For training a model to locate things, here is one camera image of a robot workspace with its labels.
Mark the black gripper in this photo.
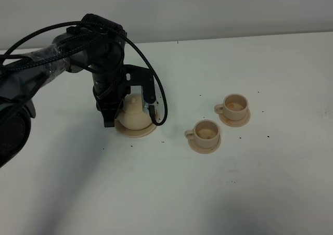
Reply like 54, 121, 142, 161
93, 71, 130, 127

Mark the beige ceramic teapot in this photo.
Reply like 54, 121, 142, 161
117, 94, 152, 130

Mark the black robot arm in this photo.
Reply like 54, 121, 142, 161
1, 14, 127, 165

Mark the large beige teapot saucer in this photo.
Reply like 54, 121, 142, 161
114, 111, 156, 138

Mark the near beige cup saucer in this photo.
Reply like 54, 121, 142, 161
188, 137, 221, 154

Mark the beige cup saucer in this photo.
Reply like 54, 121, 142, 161
188, 137, 221, 154
219, 109, 251, 127

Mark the near beige teacup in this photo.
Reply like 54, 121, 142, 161
184, 120, 221, 149

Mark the beige teacup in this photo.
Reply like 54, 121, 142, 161
184, 120, 221, 149
214, 94, 249, 121

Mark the far beige teacup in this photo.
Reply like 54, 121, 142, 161
214, 94, 249, 121

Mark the far beige cup saucer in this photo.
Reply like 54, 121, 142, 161
219, 109, 251, 127

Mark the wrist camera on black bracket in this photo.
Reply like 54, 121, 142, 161
123, 64, 157, 116

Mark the black braided cable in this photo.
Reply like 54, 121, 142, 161
0, 20, 169, 126

